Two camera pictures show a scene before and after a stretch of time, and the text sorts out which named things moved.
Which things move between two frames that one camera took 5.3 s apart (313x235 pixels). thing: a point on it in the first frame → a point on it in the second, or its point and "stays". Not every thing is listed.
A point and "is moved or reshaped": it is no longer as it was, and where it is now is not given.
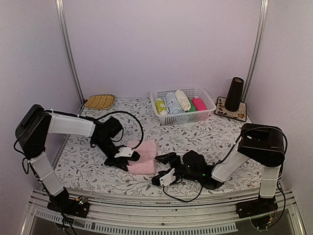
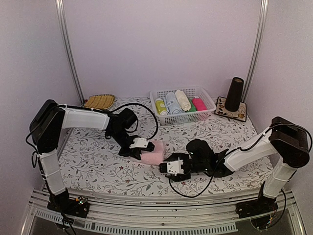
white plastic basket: (172, 119) stays
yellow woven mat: (100, 102) stays
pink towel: (146, 165) is moved or reshaped
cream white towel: (183, 100) stays
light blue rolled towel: (171, 104) stays
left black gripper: (116, 162) → (136, 152)
